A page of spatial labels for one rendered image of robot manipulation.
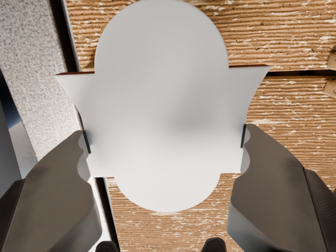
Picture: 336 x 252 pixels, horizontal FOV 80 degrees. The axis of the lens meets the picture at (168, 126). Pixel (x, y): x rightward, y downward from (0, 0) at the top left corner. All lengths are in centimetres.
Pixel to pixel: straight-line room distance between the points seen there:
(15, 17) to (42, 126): 14
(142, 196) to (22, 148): 158
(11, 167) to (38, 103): 17
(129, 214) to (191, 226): 11
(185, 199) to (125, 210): 22
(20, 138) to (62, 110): 137
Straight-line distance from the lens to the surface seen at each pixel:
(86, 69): 23
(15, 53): 32
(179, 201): 16
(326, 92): 30
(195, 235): 41
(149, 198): 16
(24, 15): 30
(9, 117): 58
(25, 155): 174
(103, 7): 25
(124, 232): 41
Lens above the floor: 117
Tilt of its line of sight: 64 degrees down
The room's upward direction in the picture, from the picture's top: 180 degrees counter-clockwise
